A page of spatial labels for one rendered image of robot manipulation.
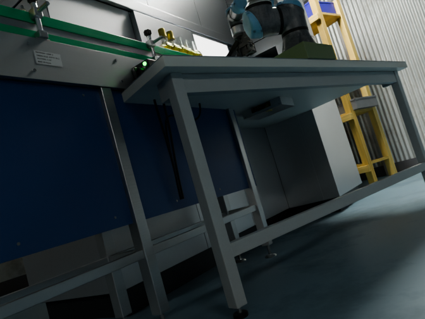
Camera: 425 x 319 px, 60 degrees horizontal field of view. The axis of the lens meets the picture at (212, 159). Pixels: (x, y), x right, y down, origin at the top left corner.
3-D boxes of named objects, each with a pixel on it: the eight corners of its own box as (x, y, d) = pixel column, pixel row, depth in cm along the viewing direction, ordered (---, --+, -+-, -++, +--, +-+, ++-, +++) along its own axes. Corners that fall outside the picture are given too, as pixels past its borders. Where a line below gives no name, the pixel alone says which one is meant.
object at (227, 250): (441, 196, 196) (398, 70, 203) (240, 321, 100) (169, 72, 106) (424, 199, 203) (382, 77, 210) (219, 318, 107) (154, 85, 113)
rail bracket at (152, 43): (157, 65, 142) (148, 33, 143) (171, 57, 138) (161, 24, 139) (150, 64, 139) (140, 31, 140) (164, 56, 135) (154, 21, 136)
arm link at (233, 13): (252, -7, 185) (247, 5, 196) (231, -4, 183) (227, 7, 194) (256, 7, 184) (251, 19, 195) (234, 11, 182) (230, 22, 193)
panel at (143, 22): (238, 91, 256) (224, 45, 259) (241, 89, 254) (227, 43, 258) (147, 77, 181) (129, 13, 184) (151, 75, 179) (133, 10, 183)
